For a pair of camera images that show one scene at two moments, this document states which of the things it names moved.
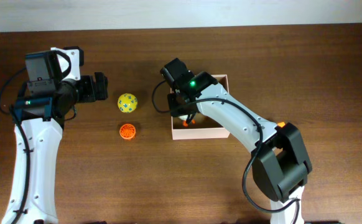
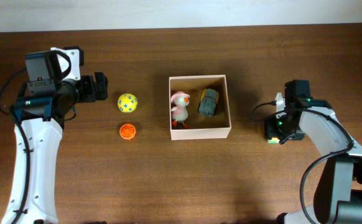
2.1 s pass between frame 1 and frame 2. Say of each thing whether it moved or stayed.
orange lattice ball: stayed
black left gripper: stayed
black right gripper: moved
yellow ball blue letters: stayed
